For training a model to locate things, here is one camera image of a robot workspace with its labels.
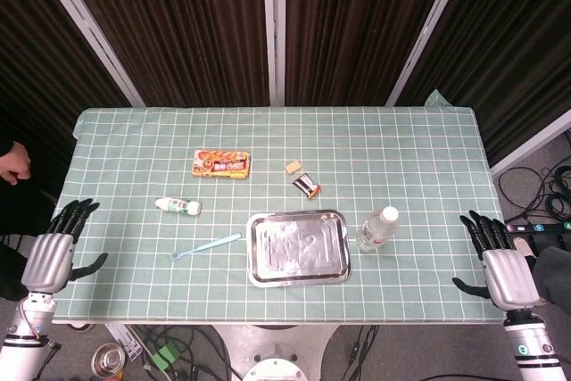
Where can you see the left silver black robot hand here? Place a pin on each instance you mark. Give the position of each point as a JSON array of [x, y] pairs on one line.
[[47, 260]]

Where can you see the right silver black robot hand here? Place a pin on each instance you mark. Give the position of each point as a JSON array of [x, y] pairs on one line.
[[510, 278]]

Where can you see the transparent plastic water bottle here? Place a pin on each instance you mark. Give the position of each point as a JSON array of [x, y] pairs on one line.
[[378, 231]]

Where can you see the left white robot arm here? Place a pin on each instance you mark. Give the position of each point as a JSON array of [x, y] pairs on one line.
[[24, 336]]

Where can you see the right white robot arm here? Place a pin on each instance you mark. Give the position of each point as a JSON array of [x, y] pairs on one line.
[[533, 345]]

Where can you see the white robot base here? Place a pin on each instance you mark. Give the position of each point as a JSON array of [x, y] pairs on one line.
[[276, 352]]

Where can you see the bystander bare hand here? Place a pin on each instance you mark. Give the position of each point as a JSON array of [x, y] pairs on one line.
[[15, 164]]

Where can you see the white bottle green label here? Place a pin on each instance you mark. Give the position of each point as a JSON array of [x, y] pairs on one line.
[[178, 206]]

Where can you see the stainless steel rectangular tray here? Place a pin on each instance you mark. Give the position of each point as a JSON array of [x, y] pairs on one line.
[[298, 248]]

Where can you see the bystander grey trouser leg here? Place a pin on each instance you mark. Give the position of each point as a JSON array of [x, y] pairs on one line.
[[553, 274]]

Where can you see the white power strip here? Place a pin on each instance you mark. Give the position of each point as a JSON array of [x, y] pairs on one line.
[[125, 341]]

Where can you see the green plastic connector block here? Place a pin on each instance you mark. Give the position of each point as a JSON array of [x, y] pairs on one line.
[[164, 355]]

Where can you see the light blue toothbrush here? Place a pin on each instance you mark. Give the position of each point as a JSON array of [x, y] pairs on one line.
[[205, 247]]

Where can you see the yellow orange snack box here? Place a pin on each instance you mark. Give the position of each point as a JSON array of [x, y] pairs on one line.
[[221, 163]]

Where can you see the black white snack wrapper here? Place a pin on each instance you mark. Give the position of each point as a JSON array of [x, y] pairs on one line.
[[307, 185]]

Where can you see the small beige block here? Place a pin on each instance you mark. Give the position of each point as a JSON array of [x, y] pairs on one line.
[[292, 167]]

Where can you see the green white checked tablecloth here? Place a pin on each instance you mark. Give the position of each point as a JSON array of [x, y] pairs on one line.
[[285, 167]]

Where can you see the dark partition panel white frame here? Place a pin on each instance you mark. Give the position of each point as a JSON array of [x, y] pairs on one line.
[[40, 64], [352, 24], [504, 51], [178, 24]]

